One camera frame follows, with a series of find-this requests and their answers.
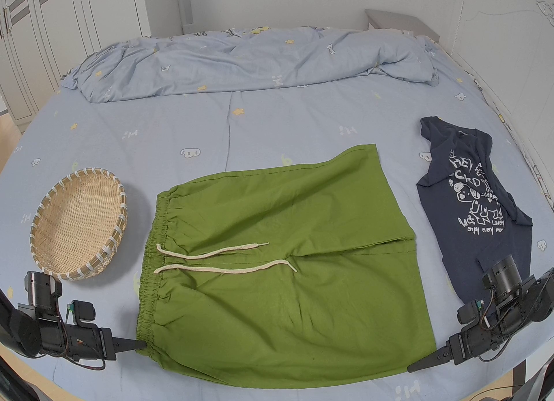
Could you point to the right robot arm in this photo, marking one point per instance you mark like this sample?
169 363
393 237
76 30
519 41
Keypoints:
532 299

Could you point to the white wardrobe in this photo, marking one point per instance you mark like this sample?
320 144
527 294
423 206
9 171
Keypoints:
65 22

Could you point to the dark blue printed T-shirt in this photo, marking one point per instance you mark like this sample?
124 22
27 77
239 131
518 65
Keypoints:
471 226

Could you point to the bed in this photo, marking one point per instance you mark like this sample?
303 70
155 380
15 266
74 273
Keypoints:
277 131

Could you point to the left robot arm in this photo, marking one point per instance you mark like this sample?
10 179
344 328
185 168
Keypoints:
32 330

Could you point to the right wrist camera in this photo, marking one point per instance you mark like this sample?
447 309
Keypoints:
468 312

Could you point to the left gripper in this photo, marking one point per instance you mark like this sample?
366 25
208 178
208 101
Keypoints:
84 341

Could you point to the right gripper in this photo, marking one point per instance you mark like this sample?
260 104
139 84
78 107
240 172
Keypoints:
474 338

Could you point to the round woven basket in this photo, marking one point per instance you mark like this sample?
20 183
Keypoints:
75 222

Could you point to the pale blue quilt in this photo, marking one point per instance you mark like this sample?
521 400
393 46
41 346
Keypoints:
242 66

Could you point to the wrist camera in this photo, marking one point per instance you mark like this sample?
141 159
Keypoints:
82 312
468 312

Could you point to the green shorts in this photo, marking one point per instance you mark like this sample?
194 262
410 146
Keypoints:
281 295

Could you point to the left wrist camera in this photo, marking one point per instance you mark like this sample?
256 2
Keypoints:
82 312

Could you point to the grey bedside table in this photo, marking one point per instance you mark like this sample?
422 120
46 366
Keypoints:
398 22

